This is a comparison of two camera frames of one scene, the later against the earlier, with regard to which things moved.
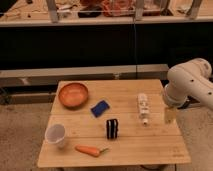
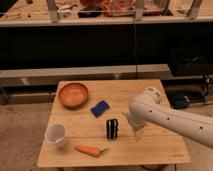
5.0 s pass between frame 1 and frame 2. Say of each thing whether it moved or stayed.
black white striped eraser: stayed
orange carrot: stayed
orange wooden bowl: stayed
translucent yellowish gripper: moved
